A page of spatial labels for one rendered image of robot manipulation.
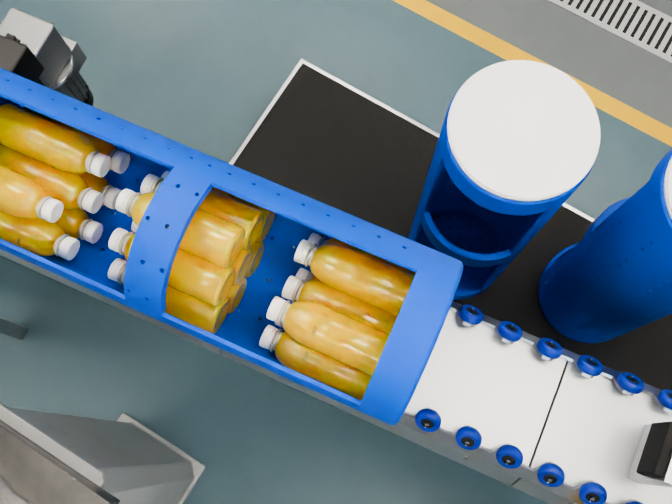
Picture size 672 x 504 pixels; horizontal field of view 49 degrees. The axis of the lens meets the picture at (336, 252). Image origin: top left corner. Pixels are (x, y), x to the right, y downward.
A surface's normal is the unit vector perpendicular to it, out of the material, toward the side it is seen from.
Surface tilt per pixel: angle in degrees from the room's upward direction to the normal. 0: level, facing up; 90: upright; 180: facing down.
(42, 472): 5
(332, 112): 0
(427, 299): 14
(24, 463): 5
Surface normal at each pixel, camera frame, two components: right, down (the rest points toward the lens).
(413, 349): -0.13, 0.01
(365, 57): -0.01, -0.25
